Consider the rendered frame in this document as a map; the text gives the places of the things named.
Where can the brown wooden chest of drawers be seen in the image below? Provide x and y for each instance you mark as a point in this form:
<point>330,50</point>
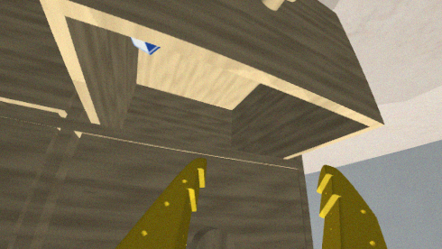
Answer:
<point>38,214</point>

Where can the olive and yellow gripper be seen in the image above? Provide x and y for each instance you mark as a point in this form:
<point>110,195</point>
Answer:
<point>349,222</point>

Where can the white and blue eraser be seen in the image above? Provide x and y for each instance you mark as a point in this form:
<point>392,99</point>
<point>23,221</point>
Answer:
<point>144,46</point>

